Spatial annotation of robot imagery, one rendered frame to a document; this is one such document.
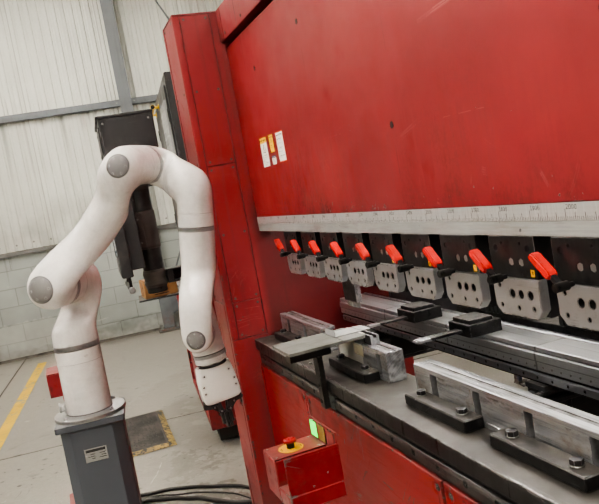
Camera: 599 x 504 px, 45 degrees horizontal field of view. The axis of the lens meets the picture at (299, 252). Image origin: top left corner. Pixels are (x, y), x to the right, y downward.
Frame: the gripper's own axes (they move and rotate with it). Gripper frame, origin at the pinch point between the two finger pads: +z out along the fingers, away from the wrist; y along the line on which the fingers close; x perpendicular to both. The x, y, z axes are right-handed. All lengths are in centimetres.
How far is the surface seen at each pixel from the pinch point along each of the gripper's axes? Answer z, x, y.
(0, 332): 48, -751, 94
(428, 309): 0, -30, -81
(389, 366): 7, -11, -53
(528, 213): -39, 69, -53
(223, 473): 97, -205, -28
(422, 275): -24, 23, -53
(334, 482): 26.0, 4.8, -22.1
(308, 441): 18.8, -10.4, -22.6
